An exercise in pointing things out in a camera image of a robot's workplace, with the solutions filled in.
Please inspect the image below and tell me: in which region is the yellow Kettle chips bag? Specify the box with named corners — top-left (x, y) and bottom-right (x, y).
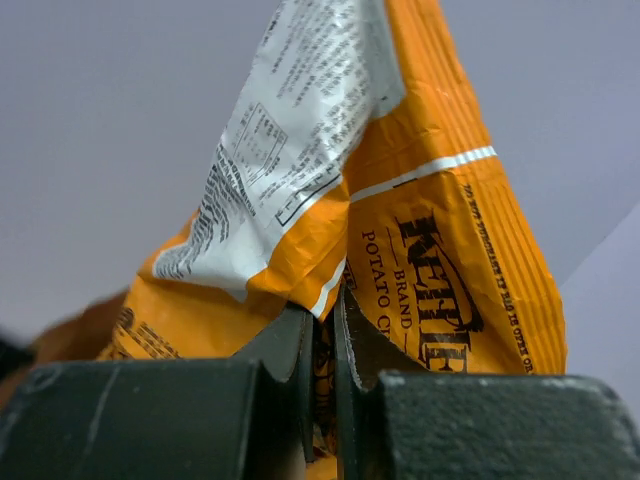
top-left (29, 0), bottom-right (569, 461)

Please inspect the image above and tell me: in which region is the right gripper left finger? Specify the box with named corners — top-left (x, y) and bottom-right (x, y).
top-left (1, 306), bottom-right (314, 479)

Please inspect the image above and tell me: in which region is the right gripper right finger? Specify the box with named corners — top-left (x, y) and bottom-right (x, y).
top-left (334, 289), bottom-right (639, 479)

